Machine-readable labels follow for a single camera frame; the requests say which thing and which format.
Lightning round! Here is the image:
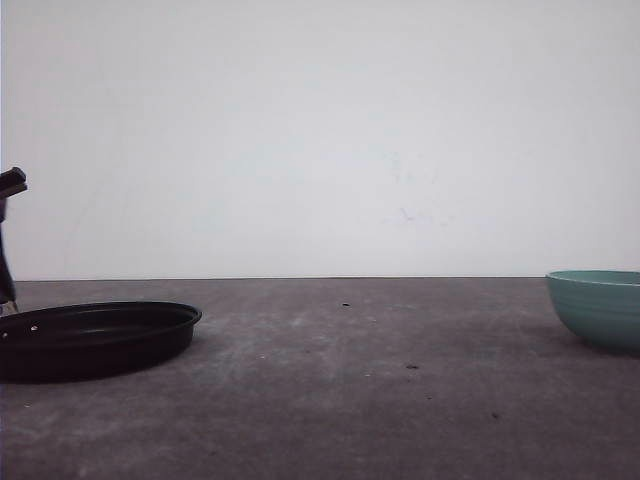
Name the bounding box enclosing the black frying pan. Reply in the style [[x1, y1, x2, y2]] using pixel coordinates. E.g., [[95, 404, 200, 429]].
[[1, 301, 202, 383]]

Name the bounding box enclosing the mint green bowl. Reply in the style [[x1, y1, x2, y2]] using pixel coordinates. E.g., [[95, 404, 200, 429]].
[[545, 270, 639, 351]]

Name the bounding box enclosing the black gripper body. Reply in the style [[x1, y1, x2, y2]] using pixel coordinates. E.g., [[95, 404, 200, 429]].
[[0, 166, 28, 316]]

